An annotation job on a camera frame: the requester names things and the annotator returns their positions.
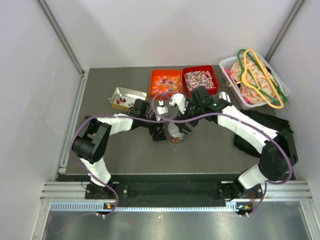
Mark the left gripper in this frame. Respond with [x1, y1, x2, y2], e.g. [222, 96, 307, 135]
[139, 114, 168, 142]

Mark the clear jar lid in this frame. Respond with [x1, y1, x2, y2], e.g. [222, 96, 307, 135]
[168, 122, 184, 137]

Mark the yellow hanger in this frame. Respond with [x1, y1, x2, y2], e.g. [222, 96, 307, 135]
[236, 48, 285, 109]

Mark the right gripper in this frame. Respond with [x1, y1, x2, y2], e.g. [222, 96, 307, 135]
[174, 97, 205, 135]

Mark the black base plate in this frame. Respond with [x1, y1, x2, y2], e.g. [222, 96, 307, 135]
[84, 181, 266, 208]

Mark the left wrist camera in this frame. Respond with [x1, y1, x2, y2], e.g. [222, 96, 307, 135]
[155, 100, 169, 122]

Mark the black cloth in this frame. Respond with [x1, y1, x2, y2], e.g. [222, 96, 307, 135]
[233, 110, 293, 158]

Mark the metal scoop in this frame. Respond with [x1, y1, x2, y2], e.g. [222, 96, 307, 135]
[218, 91, 231, 103]

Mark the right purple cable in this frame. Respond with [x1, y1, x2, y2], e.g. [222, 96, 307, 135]
[151, 92, 294, 217]

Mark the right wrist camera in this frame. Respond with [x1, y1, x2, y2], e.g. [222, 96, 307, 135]
[169, 93, 188, 114]

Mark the gold candy tin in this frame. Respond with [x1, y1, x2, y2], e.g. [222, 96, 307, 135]
[109, 87, 148, 111]

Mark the floral cloth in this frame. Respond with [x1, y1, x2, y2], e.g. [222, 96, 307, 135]
[230, 59, 277, 104]

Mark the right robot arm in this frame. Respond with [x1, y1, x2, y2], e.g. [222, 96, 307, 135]
[169, 86, 298, 198]

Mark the clear glass jar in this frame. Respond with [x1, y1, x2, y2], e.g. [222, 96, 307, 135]
[169, 133, 185, 144]

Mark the green hanger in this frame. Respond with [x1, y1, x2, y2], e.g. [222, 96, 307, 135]
[237, 49, 288, 104]

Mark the red candy box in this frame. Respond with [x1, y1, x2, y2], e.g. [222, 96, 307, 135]
[182, 65, 219, 97]

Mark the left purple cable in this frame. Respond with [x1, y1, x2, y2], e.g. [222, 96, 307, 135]
[68, 109, 181, 218]

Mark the purple cable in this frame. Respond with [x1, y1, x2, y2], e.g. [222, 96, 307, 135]
[151, 92, 294, 217]
[68, 109, 181, 218]

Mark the orange candy box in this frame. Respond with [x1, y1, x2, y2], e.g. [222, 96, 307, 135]
[149, 69, 184, 98]

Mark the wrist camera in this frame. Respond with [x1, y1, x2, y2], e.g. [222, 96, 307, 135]
[169, 93, 188, 114]
[155, 100, 169, 122]

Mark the white cable duct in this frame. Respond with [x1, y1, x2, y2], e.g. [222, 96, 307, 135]
[49, 201, 241, 213]

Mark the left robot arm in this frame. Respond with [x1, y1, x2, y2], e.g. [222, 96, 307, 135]
[69, 99, 167, 199]

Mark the white plastic basket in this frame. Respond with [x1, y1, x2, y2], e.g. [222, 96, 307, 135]
[219, 49, 290, 110]

